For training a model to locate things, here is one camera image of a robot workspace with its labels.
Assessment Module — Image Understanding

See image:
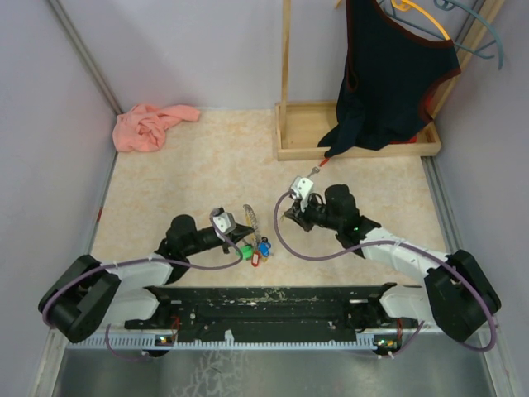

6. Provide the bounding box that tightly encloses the key with red tag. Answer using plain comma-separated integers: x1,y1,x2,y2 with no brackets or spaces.
307,158,330,178

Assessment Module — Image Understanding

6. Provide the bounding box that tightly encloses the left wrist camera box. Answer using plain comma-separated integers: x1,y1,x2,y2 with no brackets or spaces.
210,208,236,235

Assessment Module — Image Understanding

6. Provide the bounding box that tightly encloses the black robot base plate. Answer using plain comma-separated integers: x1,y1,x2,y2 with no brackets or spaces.
125,285,418,343

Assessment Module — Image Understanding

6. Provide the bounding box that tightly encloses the pink crumpled cloth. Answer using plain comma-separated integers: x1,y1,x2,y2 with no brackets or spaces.
112,103,201,152

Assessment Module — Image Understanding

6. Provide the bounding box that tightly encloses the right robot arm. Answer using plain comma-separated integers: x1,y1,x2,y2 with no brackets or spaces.
284,177,501,349

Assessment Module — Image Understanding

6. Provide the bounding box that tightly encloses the dark navy vest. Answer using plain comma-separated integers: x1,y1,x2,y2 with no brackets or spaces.
318,1,460,159

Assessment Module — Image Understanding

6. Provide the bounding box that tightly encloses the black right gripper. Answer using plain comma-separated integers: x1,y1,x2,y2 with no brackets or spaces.
284,194,342,232

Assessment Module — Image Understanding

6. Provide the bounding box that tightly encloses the key with blue tag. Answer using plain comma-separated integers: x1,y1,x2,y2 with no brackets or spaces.
258,236,271,258

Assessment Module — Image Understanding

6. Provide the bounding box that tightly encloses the red key tag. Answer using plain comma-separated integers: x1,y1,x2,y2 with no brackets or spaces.
251,252,260,267

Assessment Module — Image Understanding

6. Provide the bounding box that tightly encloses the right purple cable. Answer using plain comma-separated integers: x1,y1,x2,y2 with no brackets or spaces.
274,190,499,359

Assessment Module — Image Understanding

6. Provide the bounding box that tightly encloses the green key tag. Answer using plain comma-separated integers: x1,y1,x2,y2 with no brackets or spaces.
240,245,254,261

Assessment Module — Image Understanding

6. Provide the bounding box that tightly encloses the grey oval key organizer ring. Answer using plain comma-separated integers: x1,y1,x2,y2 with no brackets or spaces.
241,203,265,249

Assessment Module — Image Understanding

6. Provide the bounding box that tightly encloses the wooden clothes rack base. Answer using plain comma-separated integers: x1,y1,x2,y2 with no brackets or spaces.
275,1,504,164

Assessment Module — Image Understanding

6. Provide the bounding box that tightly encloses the teal clothes hanger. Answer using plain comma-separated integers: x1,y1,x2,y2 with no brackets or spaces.
434,1,505,71

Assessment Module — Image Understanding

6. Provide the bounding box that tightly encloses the purple cable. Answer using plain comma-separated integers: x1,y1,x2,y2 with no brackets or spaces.
42,208,244,363
274,190,499,359

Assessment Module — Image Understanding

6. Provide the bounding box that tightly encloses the yellow clothes hanger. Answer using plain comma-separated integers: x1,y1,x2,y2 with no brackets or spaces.
390,0,451,42

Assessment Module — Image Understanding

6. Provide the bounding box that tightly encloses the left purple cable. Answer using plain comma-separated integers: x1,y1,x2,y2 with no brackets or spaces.
42,208,244,363

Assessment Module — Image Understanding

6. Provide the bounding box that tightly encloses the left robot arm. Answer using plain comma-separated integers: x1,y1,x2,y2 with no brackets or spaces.
38,208,255,342

